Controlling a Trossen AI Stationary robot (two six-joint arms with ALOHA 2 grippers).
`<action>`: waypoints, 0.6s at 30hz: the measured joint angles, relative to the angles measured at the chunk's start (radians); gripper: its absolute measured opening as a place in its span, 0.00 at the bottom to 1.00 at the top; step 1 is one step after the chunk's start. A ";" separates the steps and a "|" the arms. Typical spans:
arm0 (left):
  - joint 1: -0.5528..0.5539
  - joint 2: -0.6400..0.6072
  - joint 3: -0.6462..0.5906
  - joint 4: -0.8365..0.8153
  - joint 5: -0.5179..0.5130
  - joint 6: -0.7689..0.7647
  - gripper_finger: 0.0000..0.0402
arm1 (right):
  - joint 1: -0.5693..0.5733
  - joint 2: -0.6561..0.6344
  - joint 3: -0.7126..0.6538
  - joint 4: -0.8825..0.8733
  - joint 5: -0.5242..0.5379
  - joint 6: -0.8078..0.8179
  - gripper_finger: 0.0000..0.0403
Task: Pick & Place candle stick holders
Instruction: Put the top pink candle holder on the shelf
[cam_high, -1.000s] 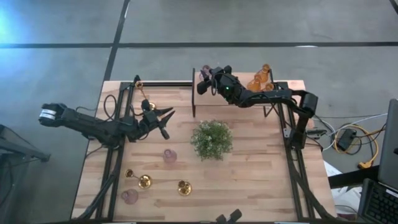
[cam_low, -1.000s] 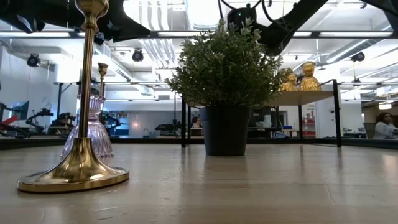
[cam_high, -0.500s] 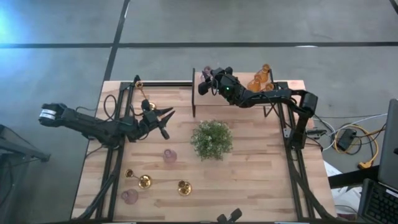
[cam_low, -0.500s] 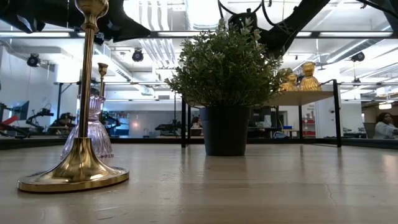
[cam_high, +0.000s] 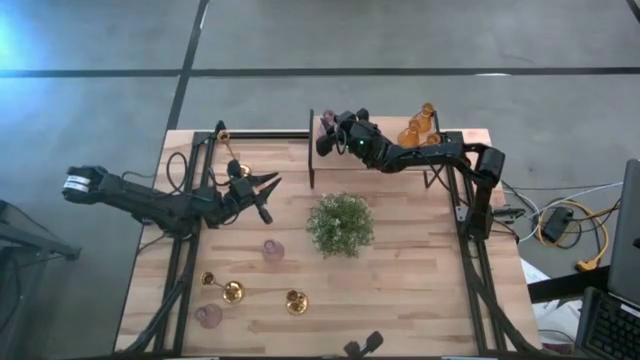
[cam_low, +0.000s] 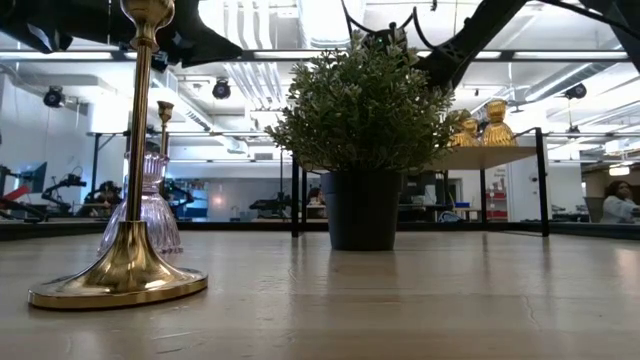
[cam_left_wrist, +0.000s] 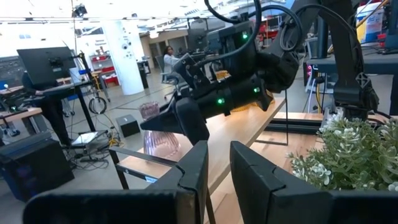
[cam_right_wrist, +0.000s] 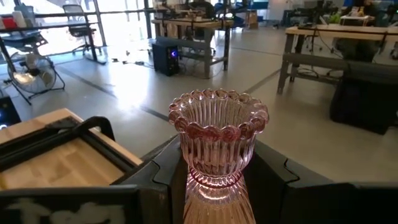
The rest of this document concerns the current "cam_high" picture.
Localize green artificial potted plant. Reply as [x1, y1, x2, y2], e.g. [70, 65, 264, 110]
[305, 192, 376, 259]

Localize black two-lobed object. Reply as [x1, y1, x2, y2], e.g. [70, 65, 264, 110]
[343, 330, 385, 359]

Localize gold metal candlestick holder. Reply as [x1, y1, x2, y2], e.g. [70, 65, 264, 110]
[217, 130, 253, 180]
[200, 271, 246, 305]
[284, 288, 310, 317]

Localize grey open laptop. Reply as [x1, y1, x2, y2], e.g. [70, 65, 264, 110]
[574, 158, 640, 360]

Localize wooden riser shelf black legs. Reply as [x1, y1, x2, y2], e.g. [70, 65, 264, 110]
[308, 109, 447, 190]

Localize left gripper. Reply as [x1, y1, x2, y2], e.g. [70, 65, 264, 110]
[212, 159, 283, 229]

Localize black desk beam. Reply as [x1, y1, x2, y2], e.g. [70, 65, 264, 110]
[527, 266, 612, 305]

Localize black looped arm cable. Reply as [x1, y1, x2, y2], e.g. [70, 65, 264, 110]
[334, 122, 351, 157]
[119, 151, 191, 197]

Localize yellow cable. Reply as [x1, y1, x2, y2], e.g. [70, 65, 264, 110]
[537, 199, 610, 274]

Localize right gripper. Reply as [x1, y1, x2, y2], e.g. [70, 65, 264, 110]
[314, 107, 394, 169]

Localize pink ribbed glass candle holder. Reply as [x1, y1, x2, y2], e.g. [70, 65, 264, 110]
[319, 108, 338, 140]
[261, 238, 286, 265]
[194, 303, 225, 330]

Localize black aluminium rig frame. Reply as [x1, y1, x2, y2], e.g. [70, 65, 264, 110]
[117, 110, 546, 357]

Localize white cloth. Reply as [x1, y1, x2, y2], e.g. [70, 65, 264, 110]
[519, 258, 584, 346]

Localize white cable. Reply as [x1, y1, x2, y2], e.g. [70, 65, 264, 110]
[517, 181, 625, 244]

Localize black power adapter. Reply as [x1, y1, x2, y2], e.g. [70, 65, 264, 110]
[542, 206, 575, 245]

